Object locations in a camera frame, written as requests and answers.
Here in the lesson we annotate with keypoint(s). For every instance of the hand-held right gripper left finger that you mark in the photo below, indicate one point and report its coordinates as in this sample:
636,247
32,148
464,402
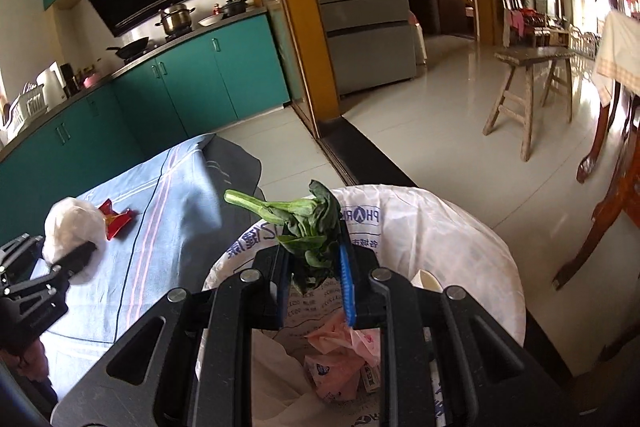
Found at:
270,267

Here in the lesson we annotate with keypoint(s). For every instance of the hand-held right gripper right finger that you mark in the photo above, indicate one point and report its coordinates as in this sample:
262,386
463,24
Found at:
346,277

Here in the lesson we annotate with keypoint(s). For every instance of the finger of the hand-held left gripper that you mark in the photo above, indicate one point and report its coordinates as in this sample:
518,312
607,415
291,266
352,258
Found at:
75,255

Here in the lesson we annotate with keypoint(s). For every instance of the white plastic bag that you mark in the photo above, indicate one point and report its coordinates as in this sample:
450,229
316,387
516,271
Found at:
70,222

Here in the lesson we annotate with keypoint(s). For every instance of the green leafy vegetable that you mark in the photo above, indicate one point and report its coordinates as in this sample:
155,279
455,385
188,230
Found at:
305,222

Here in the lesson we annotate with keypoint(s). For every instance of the pink plastic wrapper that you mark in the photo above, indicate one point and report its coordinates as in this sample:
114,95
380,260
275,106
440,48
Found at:
340,357

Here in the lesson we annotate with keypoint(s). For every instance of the bin with white printed liner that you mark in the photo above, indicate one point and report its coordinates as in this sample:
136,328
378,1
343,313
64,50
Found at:
450,247

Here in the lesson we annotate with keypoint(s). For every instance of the red snack wrapper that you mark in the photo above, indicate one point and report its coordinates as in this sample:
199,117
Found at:
116,221

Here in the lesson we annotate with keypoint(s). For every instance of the grey cloth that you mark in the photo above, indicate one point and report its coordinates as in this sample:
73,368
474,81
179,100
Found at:
235,172

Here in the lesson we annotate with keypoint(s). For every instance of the blue striped cloth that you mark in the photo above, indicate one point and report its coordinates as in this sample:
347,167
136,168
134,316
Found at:
165,207

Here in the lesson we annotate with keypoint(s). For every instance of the black door threshold strip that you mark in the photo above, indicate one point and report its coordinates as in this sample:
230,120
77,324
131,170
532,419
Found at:
370,157

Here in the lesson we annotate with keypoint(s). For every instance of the white dish rack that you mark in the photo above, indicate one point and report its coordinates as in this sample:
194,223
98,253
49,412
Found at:
22,114

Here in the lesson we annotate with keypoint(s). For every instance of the pink bowl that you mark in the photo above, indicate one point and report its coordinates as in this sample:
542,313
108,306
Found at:
91,81

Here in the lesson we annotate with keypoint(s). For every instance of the white kitchen appliance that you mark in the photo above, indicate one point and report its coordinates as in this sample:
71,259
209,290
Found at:
50,82

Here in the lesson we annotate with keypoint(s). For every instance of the black kitchen appliance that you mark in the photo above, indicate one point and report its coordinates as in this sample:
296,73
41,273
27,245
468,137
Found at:
70,79

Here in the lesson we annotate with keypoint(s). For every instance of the teal base cabinets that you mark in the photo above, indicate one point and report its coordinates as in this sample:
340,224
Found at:
190,82

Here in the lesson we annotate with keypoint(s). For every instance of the black wok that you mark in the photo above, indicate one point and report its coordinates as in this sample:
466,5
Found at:
130,48

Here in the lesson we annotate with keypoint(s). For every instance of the white bag beside refrigerator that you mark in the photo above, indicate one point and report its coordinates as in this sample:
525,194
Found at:
419,39

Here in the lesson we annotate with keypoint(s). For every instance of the white bowl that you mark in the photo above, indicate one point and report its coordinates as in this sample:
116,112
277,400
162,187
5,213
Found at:
210,21

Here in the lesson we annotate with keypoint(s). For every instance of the steel stock pot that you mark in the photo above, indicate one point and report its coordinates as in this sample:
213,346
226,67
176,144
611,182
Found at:
175,19

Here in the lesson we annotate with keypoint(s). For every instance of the black lidded pot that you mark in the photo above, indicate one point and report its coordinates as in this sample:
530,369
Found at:
234,7

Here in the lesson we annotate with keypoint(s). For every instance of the grey multi-door refrigerator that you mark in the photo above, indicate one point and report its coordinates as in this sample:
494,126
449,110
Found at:
360,7

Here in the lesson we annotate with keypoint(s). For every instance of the wooden bench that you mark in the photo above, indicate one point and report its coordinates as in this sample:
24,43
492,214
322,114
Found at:
530,57

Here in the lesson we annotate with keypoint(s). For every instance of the dark dining chairs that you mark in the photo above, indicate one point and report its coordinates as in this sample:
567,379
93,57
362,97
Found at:
512,17

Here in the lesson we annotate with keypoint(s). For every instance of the cream checked tablecloth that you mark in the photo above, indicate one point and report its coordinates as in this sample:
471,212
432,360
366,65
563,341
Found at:
617,52

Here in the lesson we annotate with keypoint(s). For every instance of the wide wooden door frame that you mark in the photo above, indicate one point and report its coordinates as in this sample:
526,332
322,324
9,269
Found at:
295,7

